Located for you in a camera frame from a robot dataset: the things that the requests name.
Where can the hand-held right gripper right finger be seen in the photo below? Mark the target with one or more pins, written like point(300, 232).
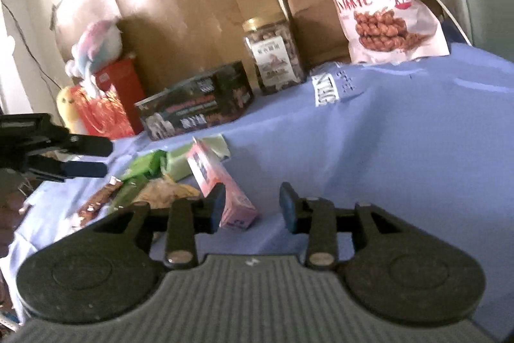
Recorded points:
point(288, 208)

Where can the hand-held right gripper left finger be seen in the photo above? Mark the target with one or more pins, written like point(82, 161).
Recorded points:
point(216, 206)

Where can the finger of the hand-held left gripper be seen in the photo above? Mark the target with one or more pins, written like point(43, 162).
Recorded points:
point(86, 169)
point(90, 145)

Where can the red-brown snack packet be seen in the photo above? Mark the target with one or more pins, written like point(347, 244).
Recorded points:
point(98, 200)

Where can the small pink snack box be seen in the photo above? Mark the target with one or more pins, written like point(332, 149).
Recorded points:
point(209, 170)

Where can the dark green snack packet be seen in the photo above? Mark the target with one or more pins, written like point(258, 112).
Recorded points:
point(128, 194)

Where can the yellow snack packet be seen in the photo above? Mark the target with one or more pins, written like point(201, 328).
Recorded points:
point(164, 192)

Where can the pale green snack packet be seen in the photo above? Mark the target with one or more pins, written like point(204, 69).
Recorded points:
point(182, 160)

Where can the bright green snack packet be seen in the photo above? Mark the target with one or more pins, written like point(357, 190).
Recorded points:
point(144, 165)

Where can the yellow plush toy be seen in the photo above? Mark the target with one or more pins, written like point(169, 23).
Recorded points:
point(68, 106)

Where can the red gift bag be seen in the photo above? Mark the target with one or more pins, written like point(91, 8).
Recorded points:
point(120, 90)

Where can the dark rectangular tin box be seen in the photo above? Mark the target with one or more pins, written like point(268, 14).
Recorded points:
point(192, 106)

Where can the pastel plush toy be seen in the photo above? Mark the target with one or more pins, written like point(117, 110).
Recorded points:
point(98, 41)

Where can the blue printed tablecloth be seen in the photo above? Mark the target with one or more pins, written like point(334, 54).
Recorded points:
point(381, 134)

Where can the clear nut jar gold lid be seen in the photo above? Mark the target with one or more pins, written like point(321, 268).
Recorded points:
point(274, 57)

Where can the brown chair backrest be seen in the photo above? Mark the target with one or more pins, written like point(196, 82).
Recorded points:
point(305, 17)

